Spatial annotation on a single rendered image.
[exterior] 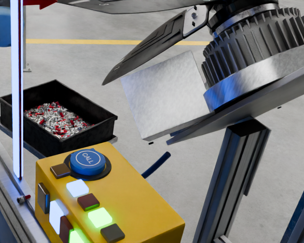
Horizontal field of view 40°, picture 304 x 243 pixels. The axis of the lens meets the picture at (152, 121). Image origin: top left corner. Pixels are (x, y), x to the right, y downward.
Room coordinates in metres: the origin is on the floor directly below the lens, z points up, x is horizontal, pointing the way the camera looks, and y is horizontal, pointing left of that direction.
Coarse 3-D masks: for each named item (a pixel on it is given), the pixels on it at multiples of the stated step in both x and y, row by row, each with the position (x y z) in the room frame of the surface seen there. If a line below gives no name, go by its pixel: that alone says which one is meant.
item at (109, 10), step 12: (60, 0) 0.70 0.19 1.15; (72, 0) 0.68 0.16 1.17; (96, 0) 0.67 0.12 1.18; (108, 0) 0.66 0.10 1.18; (120, 0) 0.67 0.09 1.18; (132, 0) 0.68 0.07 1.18; (144, 0) 0.69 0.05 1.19; (156, 0) 0.70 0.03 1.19; (168, 0) 0.71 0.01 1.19; (180, 0) 0.72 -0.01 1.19; (192, 0) 0.74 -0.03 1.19; (108, 12) 0.58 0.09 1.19; (120, 12) 0.59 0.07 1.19; (132, 12) 0.61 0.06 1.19; (144, 12) 0.62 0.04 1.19
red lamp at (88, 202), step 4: (84, 196) 0.33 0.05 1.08; (88, 196) 0.33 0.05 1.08; (92, 196) 0.33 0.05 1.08; (80, 200) 0.32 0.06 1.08; (84, 200) 0.32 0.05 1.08; (88, 200) 0.32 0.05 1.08; (92, 200) 0.32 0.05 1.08; (96, 200) 0.32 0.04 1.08; (80, 204) 0.32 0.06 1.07; (84, 204) 0.31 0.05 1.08; (88, 204) 0.32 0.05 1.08; (92, 204) 0.32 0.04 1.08; (96, 204) 0.32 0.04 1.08; (84, 208) 0.31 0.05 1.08; (88, 208) 0.31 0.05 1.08; (92, 208) 0.31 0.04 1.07
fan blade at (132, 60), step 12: (168, 24) 0.94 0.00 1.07; (180, 24) 0.90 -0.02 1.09; (156, 36) 0.93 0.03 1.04; (168, 36) 0.89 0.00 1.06; (180, 36) 0.86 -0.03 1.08; (144, 48) 0.92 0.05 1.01; (156, 48) 0.88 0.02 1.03; (120, 60) 0.99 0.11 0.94; (132, 60) 0.90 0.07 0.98; (144, 60) 0.86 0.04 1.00; (120, 72) 0.88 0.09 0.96
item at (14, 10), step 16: (16, 0) 0.57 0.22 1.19; (16, 16) 0.57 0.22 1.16; (16, 32) 0.57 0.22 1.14; (16, 48) 0.57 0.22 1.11; (16, 64) 0.57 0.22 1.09; (16, 80) 0.57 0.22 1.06; (16, 96) 0.57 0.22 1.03; (16, 112) 0.57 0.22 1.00; (16, 128) 0.57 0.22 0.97; (16, 144) 0.57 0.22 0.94; (16, 160) 0.57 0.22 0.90
